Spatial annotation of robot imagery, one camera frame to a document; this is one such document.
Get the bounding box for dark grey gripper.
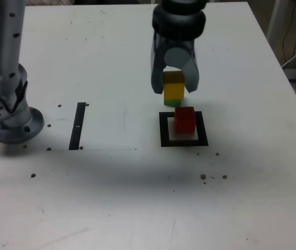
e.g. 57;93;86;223
150;32;200;95

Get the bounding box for yellow cube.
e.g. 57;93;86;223
162;70;186;101

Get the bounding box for green cube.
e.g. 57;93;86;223
163;98;183;107

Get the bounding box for red cube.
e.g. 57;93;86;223
174;106;197;135

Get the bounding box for black tape square outline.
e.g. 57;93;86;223
158;111;209;148

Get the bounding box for black tape strip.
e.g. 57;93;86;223
68;102;87;151

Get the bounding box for black cable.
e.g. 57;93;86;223
282;0;296;66

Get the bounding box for white metal post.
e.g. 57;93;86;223
266;0;294;40

